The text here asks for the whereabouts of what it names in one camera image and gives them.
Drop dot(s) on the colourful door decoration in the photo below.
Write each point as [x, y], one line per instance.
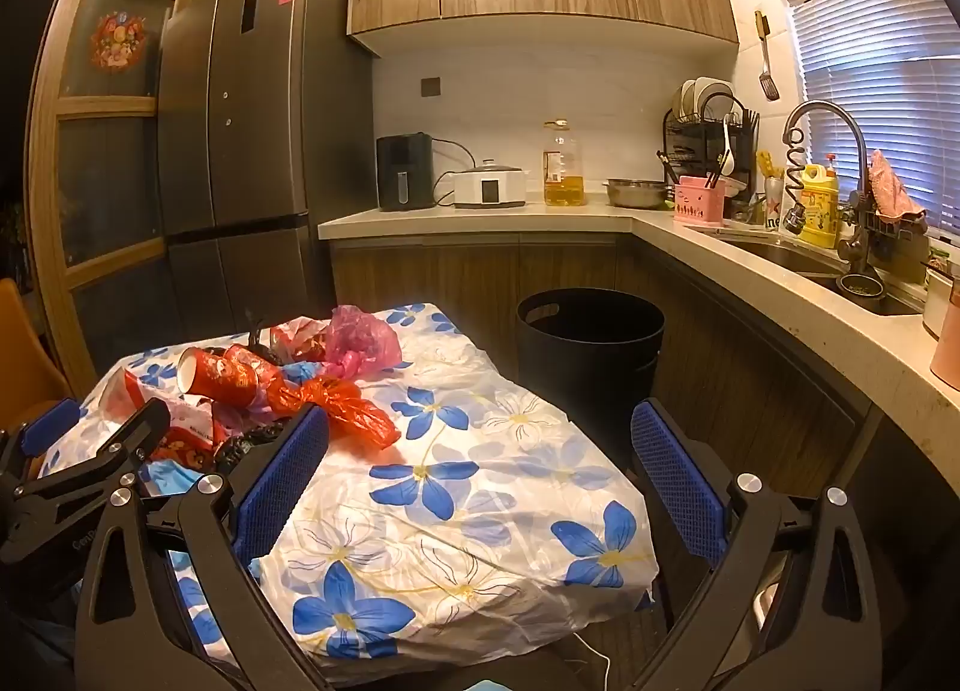
[120, 42]

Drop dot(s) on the steel basin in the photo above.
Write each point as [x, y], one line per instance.
[637, 195]

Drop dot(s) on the white cup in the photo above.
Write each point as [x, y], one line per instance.
[943, 301]

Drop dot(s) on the window blind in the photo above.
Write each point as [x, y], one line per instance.
[885, 61]

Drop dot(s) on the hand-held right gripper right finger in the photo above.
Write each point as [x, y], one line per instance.
[675, 481]

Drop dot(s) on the wooden base cabinets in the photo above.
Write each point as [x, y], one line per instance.
[450, 278]

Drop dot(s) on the black sink caddy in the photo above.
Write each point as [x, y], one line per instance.
[896, 241]

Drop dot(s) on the yellow detergent bottle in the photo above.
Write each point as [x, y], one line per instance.
[821, 211]

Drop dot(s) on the pink utensil holder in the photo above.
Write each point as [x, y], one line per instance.
[697, 207]

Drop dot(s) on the blue floral tablecloth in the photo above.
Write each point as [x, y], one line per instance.
[465, 496]

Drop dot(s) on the steel sink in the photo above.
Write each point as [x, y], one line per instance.
[787, 260]

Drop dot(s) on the white plastic spoon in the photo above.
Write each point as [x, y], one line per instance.
[729, 144]

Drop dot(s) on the black air fryer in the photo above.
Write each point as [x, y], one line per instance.
[405, 174]

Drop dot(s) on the yellow scrubber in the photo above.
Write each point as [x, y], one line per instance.
[769, 165]

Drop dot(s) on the red printed plastic bag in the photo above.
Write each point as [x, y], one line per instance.
[300, 338]

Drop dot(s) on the grey refrigerator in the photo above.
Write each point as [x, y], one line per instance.
[262, 136]

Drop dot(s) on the black dish rack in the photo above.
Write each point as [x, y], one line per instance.
[709, 136]

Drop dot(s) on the white plate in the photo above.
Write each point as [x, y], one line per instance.
[687, 99]
[712, 95]

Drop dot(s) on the hanging slotted spatula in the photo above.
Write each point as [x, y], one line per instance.
[769, 87]

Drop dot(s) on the orange chair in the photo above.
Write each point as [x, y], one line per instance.
[30, 346]

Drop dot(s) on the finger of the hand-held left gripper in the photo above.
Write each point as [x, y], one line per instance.
[112, 447]
[49, 425]

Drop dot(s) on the red paper cup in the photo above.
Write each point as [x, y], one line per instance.
[217, 380]
[259, 361]

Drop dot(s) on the wooden glass door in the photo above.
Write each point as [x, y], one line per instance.
[112, 106]

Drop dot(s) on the dark wall socket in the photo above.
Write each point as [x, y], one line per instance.
[430, 87]

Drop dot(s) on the pink plastic bag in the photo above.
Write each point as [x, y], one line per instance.
[360, 338]

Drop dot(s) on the steel kitchen faucet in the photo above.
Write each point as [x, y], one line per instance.
[825, 108]

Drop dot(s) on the cooking oil bottle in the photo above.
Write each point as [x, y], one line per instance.
[562, 181]

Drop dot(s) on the white rice cooker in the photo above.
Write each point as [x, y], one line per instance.
[491, 189]

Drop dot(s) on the beer can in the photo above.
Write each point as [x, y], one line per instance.
[772, 207]

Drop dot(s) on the pink cloth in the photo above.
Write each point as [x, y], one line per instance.
[892, 192]

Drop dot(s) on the pink cup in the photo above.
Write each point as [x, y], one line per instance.
[949, 361]

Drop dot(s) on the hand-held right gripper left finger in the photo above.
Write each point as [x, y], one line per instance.
[285, 481]

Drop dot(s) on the black trash bin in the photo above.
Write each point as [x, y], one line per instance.
[592, 376]

